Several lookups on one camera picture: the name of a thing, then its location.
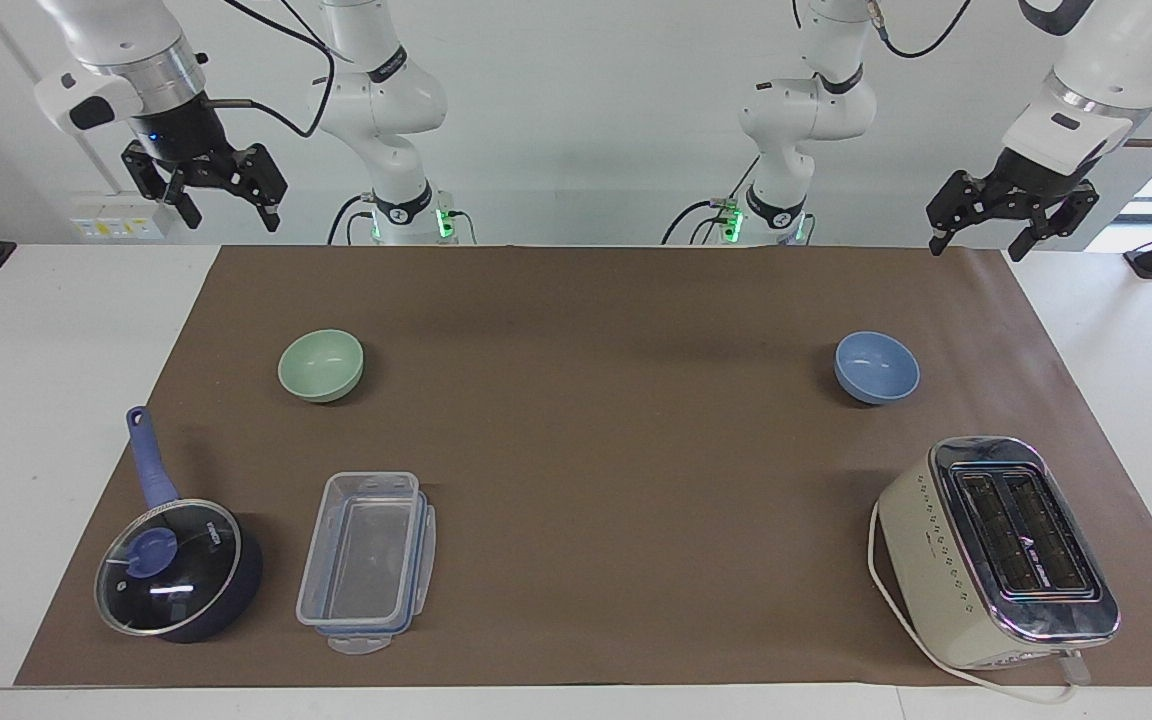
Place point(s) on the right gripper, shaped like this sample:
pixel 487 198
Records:
pixel 181 135

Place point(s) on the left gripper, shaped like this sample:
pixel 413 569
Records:
pixel 1031 178

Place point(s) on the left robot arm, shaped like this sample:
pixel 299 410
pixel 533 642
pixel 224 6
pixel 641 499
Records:
pixel 806 110

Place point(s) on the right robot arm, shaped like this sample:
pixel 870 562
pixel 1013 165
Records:
pixel 391 100

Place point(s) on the blue bowl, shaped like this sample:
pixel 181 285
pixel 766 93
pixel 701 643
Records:
pixel 876 375

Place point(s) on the green bowl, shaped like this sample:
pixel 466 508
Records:
pixel 321 372

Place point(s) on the blue saucepan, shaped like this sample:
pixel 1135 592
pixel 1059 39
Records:
pixel 151 470

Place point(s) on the cream and chrome toaster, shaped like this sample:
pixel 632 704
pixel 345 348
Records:
pixel 976 570

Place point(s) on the glass pot lid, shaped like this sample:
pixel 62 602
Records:
pixel 168 567

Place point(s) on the clear plastic container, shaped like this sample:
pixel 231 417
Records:
pixel 361 550
pixel 424 560

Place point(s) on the white wall socket strip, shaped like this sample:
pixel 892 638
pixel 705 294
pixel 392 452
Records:
pixel 116 225

